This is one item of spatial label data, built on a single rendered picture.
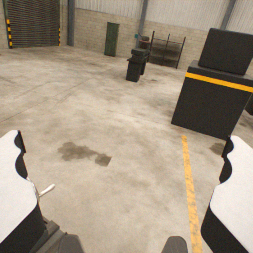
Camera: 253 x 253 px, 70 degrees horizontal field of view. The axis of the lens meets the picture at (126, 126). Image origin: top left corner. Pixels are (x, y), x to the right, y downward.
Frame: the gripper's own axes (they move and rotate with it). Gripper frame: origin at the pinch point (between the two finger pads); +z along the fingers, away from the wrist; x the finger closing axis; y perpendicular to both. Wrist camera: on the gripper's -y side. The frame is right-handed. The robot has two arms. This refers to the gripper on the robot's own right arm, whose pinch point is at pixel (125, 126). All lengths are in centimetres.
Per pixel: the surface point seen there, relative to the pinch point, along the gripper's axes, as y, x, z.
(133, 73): 133, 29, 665
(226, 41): 7, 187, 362
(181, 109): 135, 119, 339
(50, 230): 68, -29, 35
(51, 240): 71, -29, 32
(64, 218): 152, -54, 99
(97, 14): -95, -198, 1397
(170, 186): 168, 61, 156
